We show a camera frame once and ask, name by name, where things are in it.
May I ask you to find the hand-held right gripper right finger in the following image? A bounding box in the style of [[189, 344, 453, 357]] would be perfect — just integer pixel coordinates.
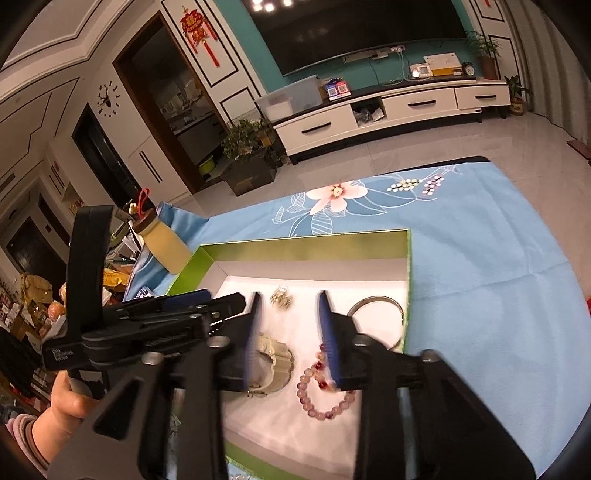
[[318, 290, 537, 480]]

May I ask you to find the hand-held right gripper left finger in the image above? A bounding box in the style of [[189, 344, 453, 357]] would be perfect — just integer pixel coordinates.
[[46, 291, 264, 480]]

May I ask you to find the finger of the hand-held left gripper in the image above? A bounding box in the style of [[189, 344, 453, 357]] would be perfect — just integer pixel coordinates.
[[139, 292, 247, 340], [104, 289, 213, 320]]

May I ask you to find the cream chunky wrist watch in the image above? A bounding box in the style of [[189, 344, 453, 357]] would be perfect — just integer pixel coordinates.
[[222, 329, 297, 398]]

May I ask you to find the gold flower brooch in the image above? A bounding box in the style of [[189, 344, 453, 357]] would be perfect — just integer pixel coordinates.
[[270, 285, 294, 309]]

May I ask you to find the pink bead bracelet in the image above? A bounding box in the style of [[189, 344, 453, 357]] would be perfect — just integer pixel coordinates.
[[296, 344, 356, 421]]

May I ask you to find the silver bangle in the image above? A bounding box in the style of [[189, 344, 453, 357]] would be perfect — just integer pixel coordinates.
[[346, 297, 408, 352]]

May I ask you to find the green cardboard box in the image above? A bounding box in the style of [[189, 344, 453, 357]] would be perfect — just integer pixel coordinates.
[[164, 228, 413, 480]]

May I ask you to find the person's left hand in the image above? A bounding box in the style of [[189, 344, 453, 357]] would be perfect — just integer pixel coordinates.
[[48, 369, 105, 433]]

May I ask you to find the bushy plant in dark planter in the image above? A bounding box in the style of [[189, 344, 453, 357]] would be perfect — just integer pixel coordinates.
[[221, 119, 283, 197]]

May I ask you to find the blue floral cloth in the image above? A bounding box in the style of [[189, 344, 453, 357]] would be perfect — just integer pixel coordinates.
[[128, 159, 591, 480]]

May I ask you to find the clear storage box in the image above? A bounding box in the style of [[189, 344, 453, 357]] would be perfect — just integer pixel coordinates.
[[254, 74, 324, 122]]

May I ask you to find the white tv cabinet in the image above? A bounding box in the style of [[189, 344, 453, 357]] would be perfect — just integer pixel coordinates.
[[271, 76, 512, 163]]

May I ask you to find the yellow flat box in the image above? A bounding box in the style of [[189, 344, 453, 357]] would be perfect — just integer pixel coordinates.
[[422, 52, 463, 77]]

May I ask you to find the television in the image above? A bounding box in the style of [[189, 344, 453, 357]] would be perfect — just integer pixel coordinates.
[[239, 0, 467, 77]]

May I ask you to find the small potted plant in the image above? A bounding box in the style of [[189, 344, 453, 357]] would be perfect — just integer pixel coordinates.
[[505, 75, 533, 117]]

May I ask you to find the tall potted plant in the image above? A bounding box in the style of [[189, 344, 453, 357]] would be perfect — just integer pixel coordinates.
[[465, 30, 502, 82]]

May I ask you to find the yellow bottle with red strap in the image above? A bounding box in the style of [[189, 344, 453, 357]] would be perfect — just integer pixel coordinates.
[[126, 188, 194, 276]]

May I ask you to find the deer wall clock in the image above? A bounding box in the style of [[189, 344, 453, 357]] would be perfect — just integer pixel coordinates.
[[96, 82, 122, 119]]

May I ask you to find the red knot wall decoration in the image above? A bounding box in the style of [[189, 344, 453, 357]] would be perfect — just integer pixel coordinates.
[[180, 5, 219, 68]]

